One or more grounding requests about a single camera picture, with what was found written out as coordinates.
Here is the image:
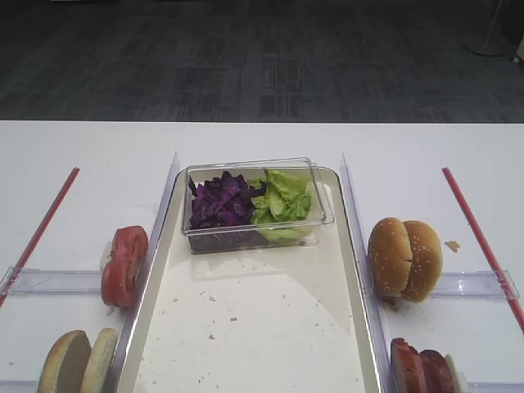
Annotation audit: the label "pale bottom bun slice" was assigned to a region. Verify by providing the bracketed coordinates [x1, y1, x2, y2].
[80, 328, 118, 393]

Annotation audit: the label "green lettuce leaves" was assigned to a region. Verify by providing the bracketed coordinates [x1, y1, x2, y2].
[248, 169, 313, 244]

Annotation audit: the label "red tomato slices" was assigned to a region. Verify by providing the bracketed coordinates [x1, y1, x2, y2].
[102, 225, 148, 308]

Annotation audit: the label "bread crumb piece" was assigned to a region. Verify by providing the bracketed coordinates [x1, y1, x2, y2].
[445, 241, 460, 253]

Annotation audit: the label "front red meat patty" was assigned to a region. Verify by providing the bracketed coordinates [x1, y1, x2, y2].
[391, 337, 428, 393]

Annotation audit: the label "rear dark meat patty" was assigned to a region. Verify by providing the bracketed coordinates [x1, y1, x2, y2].
[419, 350, 455, 393]

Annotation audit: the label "clear tomato pusher track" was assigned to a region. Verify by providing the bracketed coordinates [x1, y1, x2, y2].
[1, 267, 102, 296]

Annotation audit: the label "clear plastic salad container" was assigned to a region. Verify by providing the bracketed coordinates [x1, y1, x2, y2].
[181, 157, 334, 254]

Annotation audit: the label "shredded purple cabbage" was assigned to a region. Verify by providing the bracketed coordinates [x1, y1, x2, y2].
[188, 171, 256, 230]

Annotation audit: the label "silver metal tray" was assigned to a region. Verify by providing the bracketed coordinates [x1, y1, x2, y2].
[117, 168, 381, 392]

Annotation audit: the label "left sesame top bun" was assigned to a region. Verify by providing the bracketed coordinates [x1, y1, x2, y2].
[368, 217, 413, 297]

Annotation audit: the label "sesame bun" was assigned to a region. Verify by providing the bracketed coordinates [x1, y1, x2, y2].
[401, 220, 443, 303]
[368, 217, 413, 297]

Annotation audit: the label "right sesame top bun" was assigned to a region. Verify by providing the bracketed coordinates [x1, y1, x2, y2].
[401, 220, 443, 303]

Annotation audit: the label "clear top bun track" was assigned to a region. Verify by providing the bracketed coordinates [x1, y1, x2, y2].
[429, 270, 520, 300]

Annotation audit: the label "brown bottom bun slice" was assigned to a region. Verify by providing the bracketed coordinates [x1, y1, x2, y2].
[37, 330, 92, 393]

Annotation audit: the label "white patty pusher block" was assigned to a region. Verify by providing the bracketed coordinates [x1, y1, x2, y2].
[445, 354, 469, 393]

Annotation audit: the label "clear patty pusher track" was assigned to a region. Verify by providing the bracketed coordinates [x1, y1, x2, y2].
[463, 382, 524, 393]

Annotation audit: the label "white stand base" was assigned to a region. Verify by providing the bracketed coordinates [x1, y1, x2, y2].
[463, 1, 513, 57]

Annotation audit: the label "right red rail strip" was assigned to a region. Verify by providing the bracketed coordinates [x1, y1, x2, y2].
[441, 167, 523, 330]

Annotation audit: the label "red rail strip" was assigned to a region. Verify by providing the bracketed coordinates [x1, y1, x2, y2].
[441, 167, 523, 330]
[0, 167, 80, 305]

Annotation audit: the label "left red rail strip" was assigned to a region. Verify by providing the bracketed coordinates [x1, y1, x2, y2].
[0, 167, 80, 305]

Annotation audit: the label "right clear divider rail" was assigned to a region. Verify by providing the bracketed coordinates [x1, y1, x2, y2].
[340, 155, 397, 392]

